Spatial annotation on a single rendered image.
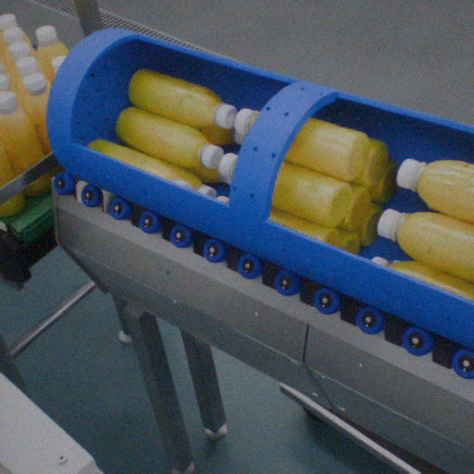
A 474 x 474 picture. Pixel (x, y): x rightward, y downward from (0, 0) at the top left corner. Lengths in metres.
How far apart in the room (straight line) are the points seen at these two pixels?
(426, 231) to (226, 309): 0.44
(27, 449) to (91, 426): 1.34
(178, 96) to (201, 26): 2.81
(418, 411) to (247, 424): 1.10
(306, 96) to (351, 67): 2.53
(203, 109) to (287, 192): 0.28
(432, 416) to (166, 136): 0.63
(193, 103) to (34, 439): 0.62
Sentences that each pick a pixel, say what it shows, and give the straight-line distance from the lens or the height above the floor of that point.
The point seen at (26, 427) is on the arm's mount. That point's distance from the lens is 1.08.
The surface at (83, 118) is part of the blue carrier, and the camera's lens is 1.48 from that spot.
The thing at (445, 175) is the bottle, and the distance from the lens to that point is 1.09.
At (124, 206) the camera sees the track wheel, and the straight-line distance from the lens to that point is 1.47.
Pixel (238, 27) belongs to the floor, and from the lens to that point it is 4.15.
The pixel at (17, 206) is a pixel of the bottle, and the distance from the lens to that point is 1.64.
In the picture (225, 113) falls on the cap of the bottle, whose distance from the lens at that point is 1.36.
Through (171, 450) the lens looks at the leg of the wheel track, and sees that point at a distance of 2.13.
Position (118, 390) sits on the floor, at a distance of 2.45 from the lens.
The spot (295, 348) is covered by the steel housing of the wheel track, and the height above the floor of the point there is 0.85.
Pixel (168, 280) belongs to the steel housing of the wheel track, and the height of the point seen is 0.86.
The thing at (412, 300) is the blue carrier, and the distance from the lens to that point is 1.07.
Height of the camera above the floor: 1.86
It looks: 41 degrees down
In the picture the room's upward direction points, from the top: 9 degrees counter-clockwise
